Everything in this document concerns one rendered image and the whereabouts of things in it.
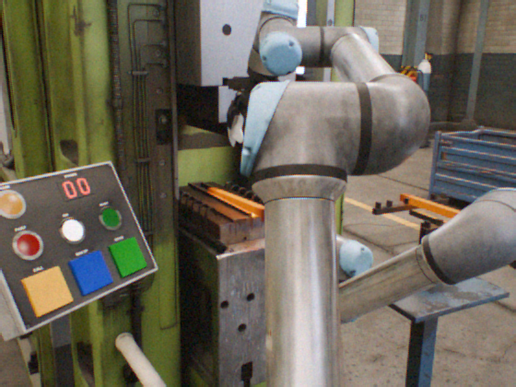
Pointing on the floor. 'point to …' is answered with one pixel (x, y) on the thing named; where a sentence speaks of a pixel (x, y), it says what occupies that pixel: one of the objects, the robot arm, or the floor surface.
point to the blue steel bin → (473, 163)
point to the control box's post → (62, 351)
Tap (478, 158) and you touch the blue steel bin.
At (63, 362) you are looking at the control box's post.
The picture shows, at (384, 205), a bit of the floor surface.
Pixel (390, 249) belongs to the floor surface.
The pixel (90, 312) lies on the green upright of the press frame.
